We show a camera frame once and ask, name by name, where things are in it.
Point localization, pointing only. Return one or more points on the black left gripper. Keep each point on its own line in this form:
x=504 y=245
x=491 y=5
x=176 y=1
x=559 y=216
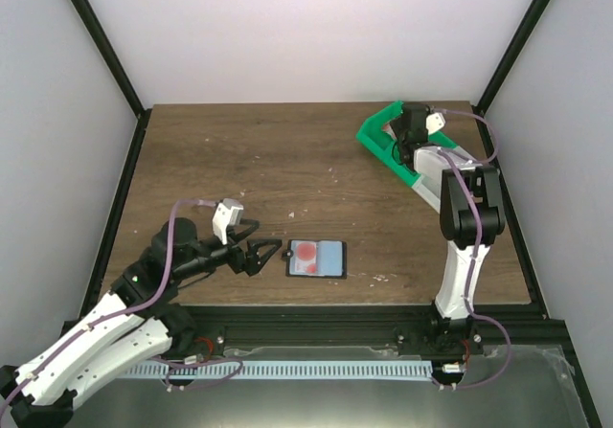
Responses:
x=240 y=254

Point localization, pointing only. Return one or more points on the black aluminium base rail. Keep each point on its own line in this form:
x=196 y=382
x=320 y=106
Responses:
x=408 y=329

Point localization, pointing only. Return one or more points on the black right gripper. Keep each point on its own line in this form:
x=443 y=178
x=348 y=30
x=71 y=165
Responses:
x=404 y=146

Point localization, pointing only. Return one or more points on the black leather card holder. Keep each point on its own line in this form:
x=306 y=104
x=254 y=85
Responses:
x=331 y=259

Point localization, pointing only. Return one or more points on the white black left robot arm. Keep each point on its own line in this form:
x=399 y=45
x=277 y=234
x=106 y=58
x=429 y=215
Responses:
x=135 y=320

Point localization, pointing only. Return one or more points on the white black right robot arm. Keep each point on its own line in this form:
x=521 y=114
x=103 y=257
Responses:
x=465 y=192

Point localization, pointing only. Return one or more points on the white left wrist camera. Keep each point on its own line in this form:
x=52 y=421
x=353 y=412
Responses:
x=228 y=213

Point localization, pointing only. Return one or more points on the black frame post left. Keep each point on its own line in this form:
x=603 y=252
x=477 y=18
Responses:
x=99 y=37

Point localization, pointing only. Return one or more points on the black frame post right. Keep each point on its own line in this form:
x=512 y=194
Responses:
x=513 y=51

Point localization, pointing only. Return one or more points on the white slotted cable duct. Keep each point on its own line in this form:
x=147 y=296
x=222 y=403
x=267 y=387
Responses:
x=290 y=370

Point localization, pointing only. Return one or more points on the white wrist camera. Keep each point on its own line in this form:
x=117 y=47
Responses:
x=228 y=213
x=434 y=122

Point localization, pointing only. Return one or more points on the white plastic bin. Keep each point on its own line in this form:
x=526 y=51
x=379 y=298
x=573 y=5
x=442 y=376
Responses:
x=430 y=162

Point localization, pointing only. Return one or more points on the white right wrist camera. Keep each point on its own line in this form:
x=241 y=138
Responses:
x=434 y=122

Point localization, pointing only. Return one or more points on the black frame post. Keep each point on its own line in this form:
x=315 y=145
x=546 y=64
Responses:
x=513 y=51
x=99 y=37

